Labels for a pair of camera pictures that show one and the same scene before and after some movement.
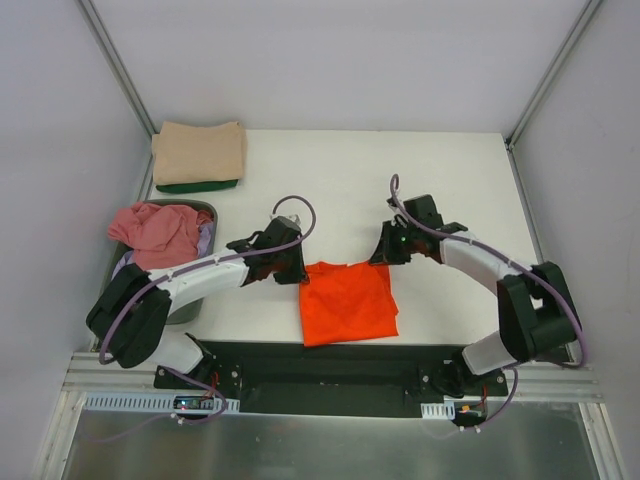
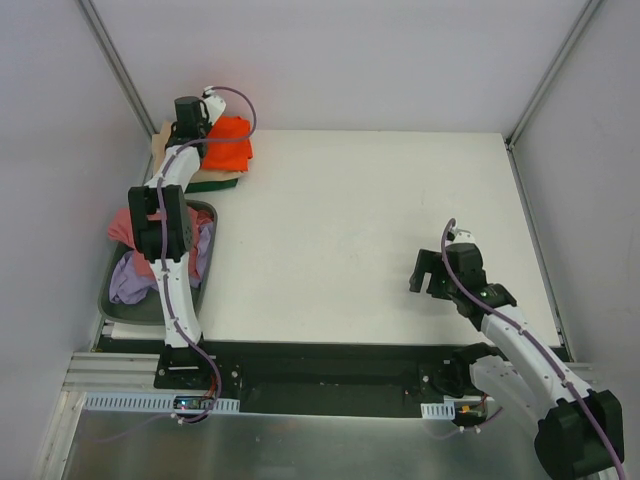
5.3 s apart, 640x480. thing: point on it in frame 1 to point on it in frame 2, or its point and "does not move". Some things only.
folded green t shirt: x=165 y=189 does not move
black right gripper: x=382 y=252 to x=428 y=273
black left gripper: x=292 y=267 to x=185 y=133
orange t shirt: x=342 y=303 to x=228 y=156
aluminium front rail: x=101 y=373 does not move
